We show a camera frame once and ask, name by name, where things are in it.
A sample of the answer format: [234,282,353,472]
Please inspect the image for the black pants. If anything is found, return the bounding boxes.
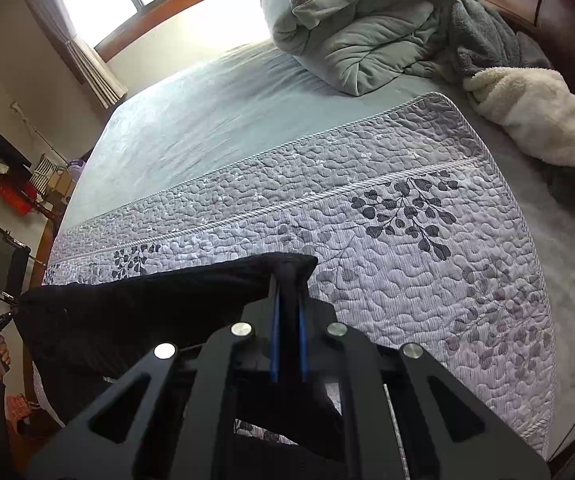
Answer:
[12,252,348,480]

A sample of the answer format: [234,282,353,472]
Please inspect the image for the red plastic basket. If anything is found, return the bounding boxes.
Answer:
[0,177,38,216]

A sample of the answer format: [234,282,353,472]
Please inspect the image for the cardboard box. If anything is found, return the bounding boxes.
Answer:
[48,170,74,197]

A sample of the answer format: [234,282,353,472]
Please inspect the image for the purple quilted bedspread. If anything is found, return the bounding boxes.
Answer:
[44,92,555,453]

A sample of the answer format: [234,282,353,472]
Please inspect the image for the light blue bed sheet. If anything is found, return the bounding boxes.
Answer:
[57,44,575,457]

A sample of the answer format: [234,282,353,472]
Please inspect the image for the cream fleece blanket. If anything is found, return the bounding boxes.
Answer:
[463,67,575,168]

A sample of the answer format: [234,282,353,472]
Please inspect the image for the striped curtain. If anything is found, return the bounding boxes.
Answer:
[25,0,128,110]

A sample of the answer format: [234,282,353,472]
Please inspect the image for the grey-green comforter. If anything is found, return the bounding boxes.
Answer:
[260,0,461,96]

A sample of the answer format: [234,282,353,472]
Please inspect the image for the white wire basket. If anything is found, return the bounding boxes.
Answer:
[29,154,58,196]

